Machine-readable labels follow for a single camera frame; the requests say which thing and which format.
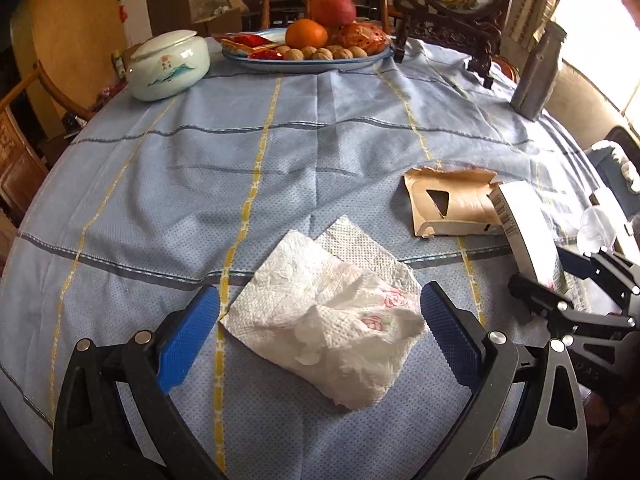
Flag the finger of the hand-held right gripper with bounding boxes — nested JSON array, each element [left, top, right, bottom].
[[555, 246, 640, 311], [508, 273, 640, 350]]

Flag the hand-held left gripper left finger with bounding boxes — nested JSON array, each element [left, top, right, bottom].
[[51, 286, 226, 480]]

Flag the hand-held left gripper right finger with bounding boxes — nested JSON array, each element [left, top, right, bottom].
[[419, 281, 590, 480]]

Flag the white carton box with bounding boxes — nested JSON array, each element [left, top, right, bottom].
[[487, 181, 571, 296]]

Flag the white floral paper napkin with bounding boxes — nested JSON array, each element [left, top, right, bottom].
[[218, 215, 430, 410]]

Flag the clear plastic wrapper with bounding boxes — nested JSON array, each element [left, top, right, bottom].
[[577, 207, 626, 253]]

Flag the dark chair with pale cushion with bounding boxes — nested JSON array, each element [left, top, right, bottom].
[[590, 127, 640, 211]]

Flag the torn brown cardboard piece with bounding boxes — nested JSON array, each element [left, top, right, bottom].
[[404, 166, 503, 238]]

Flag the blue checked tablecloth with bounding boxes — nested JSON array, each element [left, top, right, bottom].
[[0, 35, 626, 480]]

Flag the grey metal bottle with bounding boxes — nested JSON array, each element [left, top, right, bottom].
[[510, 21, 568, 122]]

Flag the carved wooden armchair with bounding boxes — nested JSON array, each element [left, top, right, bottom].
[[0, 60, 96, 226]]

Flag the white ceramic lidded jar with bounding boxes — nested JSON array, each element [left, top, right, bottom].
[[124, 29, 211, 102]]

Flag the red candy packet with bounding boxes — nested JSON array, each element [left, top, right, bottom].
[[220, 34, 283, 61]]

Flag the red patterned snack pack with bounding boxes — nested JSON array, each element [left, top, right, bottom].
[[340, 22, 390, 56]]

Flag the blue-rimmed fruit plate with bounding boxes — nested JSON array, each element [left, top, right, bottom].
[[220, 27, 395, 73]]

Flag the row of walnuts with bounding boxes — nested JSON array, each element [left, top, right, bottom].
[[275, 44, 370, 62]]

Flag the cardboard box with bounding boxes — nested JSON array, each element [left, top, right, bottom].
[[200, 0, 248, 36]]

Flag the orange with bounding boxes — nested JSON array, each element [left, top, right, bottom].
[[285, 19, 329, 48]]

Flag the red apple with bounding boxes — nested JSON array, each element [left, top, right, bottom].
[[310, 0, 357, 28]]

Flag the wooden slat-back chair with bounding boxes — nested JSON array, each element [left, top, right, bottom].
[[261, 0, 391, 33]]

